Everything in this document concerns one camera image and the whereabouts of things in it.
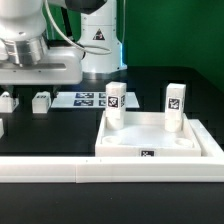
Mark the white base marker plate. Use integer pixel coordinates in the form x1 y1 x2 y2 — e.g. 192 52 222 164
51 92 139 109

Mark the white square table top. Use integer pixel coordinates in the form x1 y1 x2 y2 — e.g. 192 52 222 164
95 111 202 157

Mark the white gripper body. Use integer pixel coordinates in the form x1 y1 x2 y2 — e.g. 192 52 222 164
0 47 83 85

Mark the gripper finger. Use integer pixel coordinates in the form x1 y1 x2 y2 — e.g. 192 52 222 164
2 85 14 98
51 85 61 97

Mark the white block left edge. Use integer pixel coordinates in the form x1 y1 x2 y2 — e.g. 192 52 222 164
0 118 4 139

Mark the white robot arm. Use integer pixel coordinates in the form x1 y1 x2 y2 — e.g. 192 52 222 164
0 0 127 97

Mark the white L-shaped obstacle fence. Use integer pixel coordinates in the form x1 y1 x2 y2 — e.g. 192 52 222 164
0 119 224 183

